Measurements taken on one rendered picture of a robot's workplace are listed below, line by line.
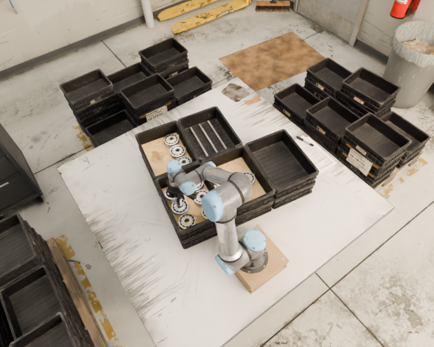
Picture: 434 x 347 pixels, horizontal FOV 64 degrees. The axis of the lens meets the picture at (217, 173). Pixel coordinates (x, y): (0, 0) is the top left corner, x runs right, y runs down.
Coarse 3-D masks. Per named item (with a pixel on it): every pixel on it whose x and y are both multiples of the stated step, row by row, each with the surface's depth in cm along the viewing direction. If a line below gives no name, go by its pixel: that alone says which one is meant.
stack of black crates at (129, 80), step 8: (136, 64) 346; (120, 72) 341; (128, 72) 346; (136, 72) 352; (144, 72) 349; (112, 80) 341; (120, 80) 346; (128, 80) 347; (136, 80) 347; (120, 88) 340; (120, 96) 326; (120, 104) 336
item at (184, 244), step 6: (174, 228) 211; (204, 234) 198; (210, 234) 205; (216, 234) 207; (180, 240) 194; (186, 240) 194; (192, 240) 200; (198, 240) 204; (204, 240) 205; (186, 246) 203
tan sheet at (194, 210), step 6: (168, 186) 215; (204, 186) 214; (186, 198) 209; (192, 204) 207; (192, 210) 204; (198, 210) 204; (174, 216) 202; (198, 216) 202; (186, 222) 200; (198, 222) 200
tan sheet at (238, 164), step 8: (232, 160) 225; (240, 160) 225; (224, 168) 222; (232, 168) 222; (240, 168) 221; (248, 168) 221; (216, 184) 215; (256, 184) 214; (256, 192) 210; (264, 192) 210; (248, 200) 207
